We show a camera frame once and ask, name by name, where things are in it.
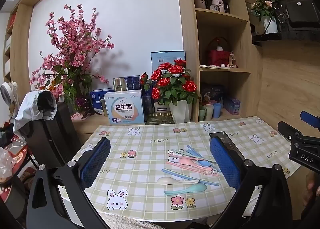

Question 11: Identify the steel utensil tray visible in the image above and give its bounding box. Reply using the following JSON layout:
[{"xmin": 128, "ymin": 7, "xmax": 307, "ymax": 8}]
[{"xmin": 209, "ymin": 131, "xmax": 245, "ymax": 168}]

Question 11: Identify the blue spoon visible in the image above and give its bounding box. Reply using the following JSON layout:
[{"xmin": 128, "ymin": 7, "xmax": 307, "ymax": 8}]
[{"xmin": 187, "ymin": 145, "xmax": 214, "ymax": 167}]

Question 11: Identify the teal green spoon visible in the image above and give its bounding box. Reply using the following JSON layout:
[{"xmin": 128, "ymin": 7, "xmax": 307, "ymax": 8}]
[{"xmin": 164, "ymin": 183, "xmax": 207, "ymax": 196}]

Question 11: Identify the pink spoon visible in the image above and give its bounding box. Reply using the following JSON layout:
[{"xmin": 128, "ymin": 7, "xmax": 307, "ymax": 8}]
[{"xmin": 179, "ymin": 158, "xmax": 213, "ymax": 172}]

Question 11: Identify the pink chopstick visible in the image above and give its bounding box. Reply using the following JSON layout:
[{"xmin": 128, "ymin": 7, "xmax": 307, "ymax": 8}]
[{"xmin": 166, "ymin": 161, "xmax": 219, "ymax": 177}]

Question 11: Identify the cream white spoon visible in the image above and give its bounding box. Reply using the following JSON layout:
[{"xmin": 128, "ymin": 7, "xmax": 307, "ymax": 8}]
[{"xmin": 157, "ymin": 176, "xmax": 200, "ymax": 186}]

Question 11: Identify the person's right hand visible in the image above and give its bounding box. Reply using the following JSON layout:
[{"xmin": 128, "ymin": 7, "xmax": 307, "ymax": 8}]
[{"xmin": 303, "ymin": 172, "xmax": 319, "ymax": 206}]

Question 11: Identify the black office chair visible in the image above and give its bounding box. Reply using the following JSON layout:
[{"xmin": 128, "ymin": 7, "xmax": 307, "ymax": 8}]
[{"xmin": 19, "ymin": 102, "xmax": 82, "ymax": 168}]

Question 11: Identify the purple small box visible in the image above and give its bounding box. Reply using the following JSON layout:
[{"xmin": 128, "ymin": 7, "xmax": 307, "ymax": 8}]
[{"xmin": 223, "ymin": 98, "xmax": 241, "ymax": 115}]

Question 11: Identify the blue cup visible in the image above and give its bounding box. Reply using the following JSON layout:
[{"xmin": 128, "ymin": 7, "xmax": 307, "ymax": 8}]
[{"xmin": 213, "ymin": 103, "xmax": 222, "ymax": 118}]

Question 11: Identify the cream cup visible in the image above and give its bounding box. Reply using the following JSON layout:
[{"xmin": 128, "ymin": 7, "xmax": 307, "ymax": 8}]
[{"xmin": 204, "ymin": 104, "xmax": 214, "ymax": 121}]

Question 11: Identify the green cup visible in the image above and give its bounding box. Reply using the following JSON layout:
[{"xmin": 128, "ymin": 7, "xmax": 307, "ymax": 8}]
[{"xmin": 199, "ymin": 105, "xmax": 207, "ymax": 121}]

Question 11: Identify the plaid bunny tablecloth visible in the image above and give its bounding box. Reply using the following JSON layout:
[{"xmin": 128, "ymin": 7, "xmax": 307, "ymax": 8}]
[{"xmin": 74, "ymin": 116, "xmax": 299, "ymax": 222}]

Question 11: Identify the white plant pot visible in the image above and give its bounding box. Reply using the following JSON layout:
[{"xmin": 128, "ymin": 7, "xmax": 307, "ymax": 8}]
[{"xmin": 169, "ymin": 100, "xmax": 192, "ymax": 123}]

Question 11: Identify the probiotic box light blue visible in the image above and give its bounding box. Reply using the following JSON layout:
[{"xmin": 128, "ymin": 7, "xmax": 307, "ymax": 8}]
[{"xmin": 104, "ymin": 89, "xmax": 145, "ymax": 125}]

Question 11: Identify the blue tissue pack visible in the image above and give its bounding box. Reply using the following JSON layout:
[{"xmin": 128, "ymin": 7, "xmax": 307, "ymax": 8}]
[{"xmin": 89, "ymin": 88, "xmax": 114, "ymax": 114}]

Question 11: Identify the grey cloth on chair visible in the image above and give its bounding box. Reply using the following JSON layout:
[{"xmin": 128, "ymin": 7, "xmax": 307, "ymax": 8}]
[{"xmin": 13, "ymin": 90, "xmax": 57, "ymax": 133}]

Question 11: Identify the glass tray gold rim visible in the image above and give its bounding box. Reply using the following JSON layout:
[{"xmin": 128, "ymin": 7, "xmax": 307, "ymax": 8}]
[{"xmin": 145, "ymin": 113, "xmax": 175, "ymax": 125}]

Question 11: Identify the dark blue box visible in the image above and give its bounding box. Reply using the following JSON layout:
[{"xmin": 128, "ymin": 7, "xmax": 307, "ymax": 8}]
[{"xmin": 113, "ymin": 75, "xmax": 141, "ymax": 92}]

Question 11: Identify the red rose plant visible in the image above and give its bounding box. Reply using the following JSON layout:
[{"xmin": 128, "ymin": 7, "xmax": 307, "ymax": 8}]
[{"xmin": 140, "ymin": 59, "xmax": 199, "ymax": 106}]

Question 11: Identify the red container on shelf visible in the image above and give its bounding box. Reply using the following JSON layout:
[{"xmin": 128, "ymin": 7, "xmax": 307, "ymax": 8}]
[{"xmin": 205, "ymin": 36, "xmax": 231, "ymax": 67}]

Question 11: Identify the wooden shelf unit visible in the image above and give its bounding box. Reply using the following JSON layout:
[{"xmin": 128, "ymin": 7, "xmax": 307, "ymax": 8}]
[{"xmin": 179, "ymin": 0, "xmax": 262, "ymax": 122}]

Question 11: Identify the white desk fan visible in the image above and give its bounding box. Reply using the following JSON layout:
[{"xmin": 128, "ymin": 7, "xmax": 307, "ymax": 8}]
[{"xmin": 1, "ymin": 81, "xmax": 18, "ymax": 105}]

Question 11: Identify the pink rose pot plant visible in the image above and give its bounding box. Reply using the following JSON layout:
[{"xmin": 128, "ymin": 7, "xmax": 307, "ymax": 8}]
[{"xmin": 251, "ymin": 0, "xmax": 278, "ymax": 34}]

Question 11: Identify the tall light blue box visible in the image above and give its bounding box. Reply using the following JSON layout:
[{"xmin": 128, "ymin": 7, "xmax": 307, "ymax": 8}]
[{"xmin": 151, "ymin": 51, "xmax": 185, "ymax": 71}]

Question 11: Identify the pink blossom bouquet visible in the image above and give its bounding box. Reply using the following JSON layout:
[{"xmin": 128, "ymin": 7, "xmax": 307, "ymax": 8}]
[{"xmin": 29, "ymin": 4, "xmax": 114, "ymax": 114}]

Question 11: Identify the pink ceramic jar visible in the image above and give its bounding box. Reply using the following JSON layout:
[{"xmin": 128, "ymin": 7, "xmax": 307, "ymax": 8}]
[{"xmin": 209, "ymin": 0, "xmax": 229, "ymax": 13}]

